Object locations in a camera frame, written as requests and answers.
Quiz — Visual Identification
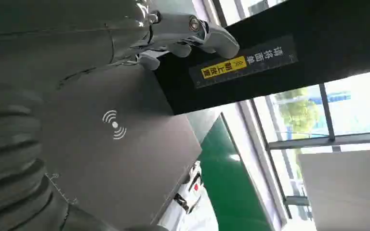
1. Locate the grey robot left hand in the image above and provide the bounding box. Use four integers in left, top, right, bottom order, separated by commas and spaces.
0, 0, 240, 100

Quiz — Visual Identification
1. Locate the ribbed grey left arm sleeve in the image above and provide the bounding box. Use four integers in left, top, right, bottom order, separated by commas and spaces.
0, 81, 119, 231

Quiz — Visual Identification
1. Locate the grey scanner pad, white signal mark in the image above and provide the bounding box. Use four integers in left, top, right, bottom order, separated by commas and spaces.
40, 63, 203, 231

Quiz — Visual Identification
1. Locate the dark label with yellow patch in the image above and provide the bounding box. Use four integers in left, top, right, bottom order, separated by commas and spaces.
188, 34, 299, 90

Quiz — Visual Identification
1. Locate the white device with black parts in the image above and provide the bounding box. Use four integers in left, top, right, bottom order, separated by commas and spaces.
158, 160, 220, 231

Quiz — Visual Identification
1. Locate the green tree outside window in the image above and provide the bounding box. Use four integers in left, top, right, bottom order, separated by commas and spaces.
278, 89, 322, 135

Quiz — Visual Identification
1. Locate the black conveyor table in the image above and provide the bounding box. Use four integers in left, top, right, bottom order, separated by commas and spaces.
153, 0, 370, 116

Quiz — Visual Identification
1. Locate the pale grey panel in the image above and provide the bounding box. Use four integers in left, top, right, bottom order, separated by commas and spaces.
298, 149, 370, 231

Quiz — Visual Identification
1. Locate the dark window frame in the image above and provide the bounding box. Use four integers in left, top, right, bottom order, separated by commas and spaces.
238, 68, 370, 231

